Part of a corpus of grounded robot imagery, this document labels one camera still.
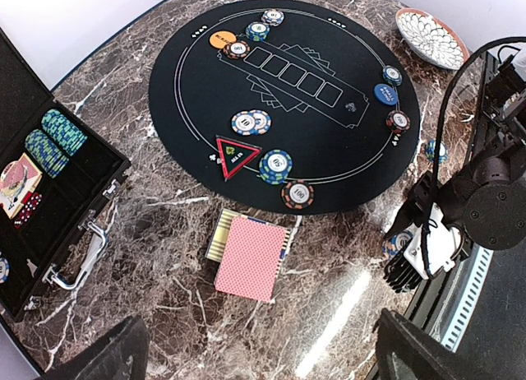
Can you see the green chip row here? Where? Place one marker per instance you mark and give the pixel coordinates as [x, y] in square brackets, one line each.
[63, 131]
[47, 154]

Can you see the red dice in case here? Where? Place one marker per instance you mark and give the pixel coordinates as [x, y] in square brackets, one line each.
[30, 203]

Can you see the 100 chips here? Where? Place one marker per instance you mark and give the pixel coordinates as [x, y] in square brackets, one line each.
[297, 194]
[236, 50]
[398, 122]

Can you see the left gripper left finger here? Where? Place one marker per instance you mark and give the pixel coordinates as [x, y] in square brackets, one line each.
[120, 353]

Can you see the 10 chips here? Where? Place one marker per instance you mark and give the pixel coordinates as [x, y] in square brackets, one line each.
[273, 17]
[251, 122]

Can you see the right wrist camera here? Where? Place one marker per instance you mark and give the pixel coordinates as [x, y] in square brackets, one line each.
[430, 253]

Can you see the green chip row left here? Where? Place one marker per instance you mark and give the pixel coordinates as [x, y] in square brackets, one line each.
[47, 154]

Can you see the green chip row right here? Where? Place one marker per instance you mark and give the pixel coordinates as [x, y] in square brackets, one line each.
[63, 131]

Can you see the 50 chips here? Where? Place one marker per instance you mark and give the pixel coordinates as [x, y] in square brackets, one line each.
[257, 31]
[275, 166]
[392, 75]

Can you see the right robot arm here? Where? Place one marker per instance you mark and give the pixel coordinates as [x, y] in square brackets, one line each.
[485, 200]

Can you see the red triangular all-in marker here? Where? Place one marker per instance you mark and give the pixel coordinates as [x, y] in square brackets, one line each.
[235, 154]

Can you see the blue-white chips in case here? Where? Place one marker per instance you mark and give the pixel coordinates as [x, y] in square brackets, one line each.
[4, 269]

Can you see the round black poker mat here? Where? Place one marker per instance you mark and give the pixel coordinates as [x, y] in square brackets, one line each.
[314, 75]

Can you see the blue chip stack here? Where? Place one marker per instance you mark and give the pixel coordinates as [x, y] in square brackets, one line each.
[393, 245]

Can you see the floral patterned plate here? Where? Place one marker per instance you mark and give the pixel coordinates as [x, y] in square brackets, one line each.
[431, 39]

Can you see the white cable duct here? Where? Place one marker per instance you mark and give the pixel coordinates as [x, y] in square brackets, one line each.
[470, 292]

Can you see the blue small blind button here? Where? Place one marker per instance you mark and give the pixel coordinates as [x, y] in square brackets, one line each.
[385, 94]

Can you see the orange big blind button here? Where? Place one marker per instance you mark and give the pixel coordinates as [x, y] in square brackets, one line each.
[220, 39]

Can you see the black poker chip case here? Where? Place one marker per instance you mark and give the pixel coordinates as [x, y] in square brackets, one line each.
[62, 241]

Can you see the card deck in case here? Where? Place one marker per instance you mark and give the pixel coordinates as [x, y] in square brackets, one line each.
[18, 179]

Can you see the red card deck in box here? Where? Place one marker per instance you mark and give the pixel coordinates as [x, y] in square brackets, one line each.
[249, 253]

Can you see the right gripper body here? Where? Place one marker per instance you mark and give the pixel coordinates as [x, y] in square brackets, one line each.
[412, 210]

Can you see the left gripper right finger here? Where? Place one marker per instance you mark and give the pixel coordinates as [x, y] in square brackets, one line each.
[404, 351]

